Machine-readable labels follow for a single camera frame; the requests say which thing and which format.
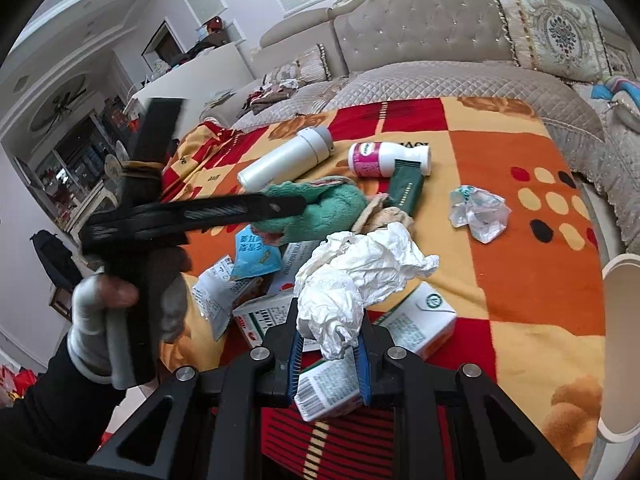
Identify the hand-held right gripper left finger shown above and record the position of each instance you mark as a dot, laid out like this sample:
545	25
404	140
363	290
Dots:
295	360

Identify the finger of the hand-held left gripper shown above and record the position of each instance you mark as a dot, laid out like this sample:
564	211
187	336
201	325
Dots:
225	222
250	202

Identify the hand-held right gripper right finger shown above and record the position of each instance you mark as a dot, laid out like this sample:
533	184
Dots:
362	367

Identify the white box green orange stripe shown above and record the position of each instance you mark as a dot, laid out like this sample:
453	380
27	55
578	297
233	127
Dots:
325	390

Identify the green plush cloth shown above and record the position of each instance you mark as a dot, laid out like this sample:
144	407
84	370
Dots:
325	210

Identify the large white carton green logo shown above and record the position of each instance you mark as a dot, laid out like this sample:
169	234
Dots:
425	322

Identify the white tissue paper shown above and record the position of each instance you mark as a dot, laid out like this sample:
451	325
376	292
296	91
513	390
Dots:
345	270

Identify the white round bin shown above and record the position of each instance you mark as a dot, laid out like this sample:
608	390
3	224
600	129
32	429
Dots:
622	350

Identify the person's left forearm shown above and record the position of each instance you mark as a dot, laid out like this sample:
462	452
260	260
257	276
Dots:
45	420

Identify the person's left hand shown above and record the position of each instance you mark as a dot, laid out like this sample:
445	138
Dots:
87	320

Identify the blue snack packet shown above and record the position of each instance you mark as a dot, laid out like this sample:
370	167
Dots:
252	257

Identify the white thermos bottle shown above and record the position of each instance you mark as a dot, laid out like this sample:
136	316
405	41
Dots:
280	157

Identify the white box with red print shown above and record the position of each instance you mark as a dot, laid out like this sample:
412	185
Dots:
260	317

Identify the white printed packet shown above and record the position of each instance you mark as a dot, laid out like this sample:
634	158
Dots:
220	295

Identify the black bag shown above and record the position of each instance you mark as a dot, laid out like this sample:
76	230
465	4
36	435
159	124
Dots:
55	260

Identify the white ornate chair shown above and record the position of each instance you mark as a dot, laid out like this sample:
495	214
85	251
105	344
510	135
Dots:
114	165

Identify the brown clothes pile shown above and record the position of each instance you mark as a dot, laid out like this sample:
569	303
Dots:
270	97

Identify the glass display cabinet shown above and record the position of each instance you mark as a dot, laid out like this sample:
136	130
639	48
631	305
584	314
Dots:
75	160

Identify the white table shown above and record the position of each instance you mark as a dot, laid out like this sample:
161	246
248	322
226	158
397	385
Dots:
200	80

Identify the beige cloth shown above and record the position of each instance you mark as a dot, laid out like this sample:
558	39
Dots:
385	217

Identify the white bottle with pink label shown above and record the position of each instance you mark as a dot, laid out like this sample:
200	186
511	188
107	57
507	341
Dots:
385	159

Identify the small embroidered cushion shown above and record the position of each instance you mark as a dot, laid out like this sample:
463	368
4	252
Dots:
300	67

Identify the orange red checked blanket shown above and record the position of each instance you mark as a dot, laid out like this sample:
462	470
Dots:
500	310

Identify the dark green box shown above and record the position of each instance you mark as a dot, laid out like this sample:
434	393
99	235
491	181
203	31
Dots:
407	192

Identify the ceiling fan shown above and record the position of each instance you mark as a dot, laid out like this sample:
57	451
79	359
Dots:
62	105

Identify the crumpled clear plastic wrapper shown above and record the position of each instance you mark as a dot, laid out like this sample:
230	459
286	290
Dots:
480	212

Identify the beige tufted sofa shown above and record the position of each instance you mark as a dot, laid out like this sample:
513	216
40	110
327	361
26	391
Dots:
425	45

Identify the large embroidered cushion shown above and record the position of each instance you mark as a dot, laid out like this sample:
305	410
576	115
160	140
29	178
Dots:
555	32

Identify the blue striped cloth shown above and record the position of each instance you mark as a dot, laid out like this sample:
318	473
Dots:
612	92

